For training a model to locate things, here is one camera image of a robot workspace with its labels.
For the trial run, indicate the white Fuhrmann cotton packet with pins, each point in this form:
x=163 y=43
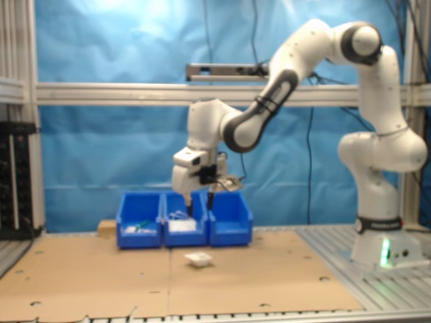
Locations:
x=198 y=259

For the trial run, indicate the stack of white face masks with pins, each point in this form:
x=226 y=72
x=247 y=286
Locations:
x=182 y=226

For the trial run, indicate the blue plastic bin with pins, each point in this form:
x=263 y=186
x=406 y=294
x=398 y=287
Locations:
x=185 y=239
x=232 y=235
x=139 y=240

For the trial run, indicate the loose green capped needle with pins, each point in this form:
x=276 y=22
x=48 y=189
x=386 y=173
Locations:
x=144 y=224

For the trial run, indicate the long white printed packet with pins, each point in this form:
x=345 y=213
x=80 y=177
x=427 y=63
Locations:
x=134 y=230

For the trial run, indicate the brown cardboard sheet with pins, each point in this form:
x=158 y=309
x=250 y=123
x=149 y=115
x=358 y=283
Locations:
x=84 y=276
x=269 y=276

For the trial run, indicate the black equipment rack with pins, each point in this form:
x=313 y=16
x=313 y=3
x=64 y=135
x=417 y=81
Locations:
x=17 y=185

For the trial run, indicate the black camera mount box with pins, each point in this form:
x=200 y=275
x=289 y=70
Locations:
x=208 y=174

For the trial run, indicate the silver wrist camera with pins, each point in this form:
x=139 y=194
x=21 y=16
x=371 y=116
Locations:
x=231 y=183

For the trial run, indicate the long aluminium frame beam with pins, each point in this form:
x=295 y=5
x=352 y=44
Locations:
x=118 y=94

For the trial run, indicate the short grey rail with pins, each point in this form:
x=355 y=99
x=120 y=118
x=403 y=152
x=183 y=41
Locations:
x=219 y=72

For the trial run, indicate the aluminium frame post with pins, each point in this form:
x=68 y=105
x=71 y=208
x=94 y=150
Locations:
x=412 y=111
x=20 y=40

